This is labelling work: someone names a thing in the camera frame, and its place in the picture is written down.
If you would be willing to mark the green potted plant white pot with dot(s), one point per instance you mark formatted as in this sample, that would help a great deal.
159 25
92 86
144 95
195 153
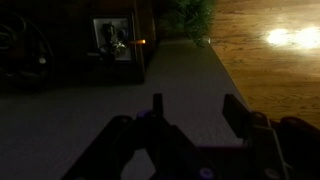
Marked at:
190 18

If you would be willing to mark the framed picture on table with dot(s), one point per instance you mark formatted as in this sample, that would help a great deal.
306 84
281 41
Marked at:
112 37

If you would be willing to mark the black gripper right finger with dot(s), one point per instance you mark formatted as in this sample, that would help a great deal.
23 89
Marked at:
284 150

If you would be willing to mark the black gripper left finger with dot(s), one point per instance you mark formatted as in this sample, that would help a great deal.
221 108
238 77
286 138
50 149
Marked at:
172 154

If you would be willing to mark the dark wooden side table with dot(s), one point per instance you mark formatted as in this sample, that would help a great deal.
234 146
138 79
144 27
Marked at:
67 27

